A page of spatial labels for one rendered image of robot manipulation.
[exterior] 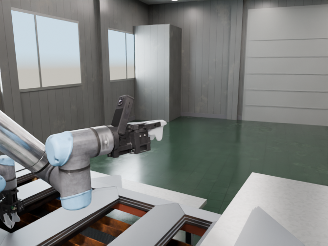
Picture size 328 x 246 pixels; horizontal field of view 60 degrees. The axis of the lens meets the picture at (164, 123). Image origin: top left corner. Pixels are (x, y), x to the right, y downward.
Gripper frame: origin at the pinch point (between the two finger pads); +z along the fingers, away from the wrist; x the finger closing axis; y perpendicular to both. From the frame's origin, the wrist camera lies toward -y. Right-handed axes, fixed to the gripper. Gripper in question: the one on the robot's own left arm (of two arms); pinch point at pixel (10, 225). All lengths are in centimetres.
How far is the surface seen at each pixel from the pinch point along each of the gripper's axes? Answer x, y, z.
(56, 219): 15.8, 14.1, 0.8
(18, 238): -4.2, 12.4, 0.7
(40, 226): 7.4, 12.7, 0.8
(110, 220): 47, 22, 16
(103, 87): 438, -327, -21
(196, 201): 87, 60, 11
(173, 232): 39, 69, 4
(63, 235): 10.7, 24.6, 3.6
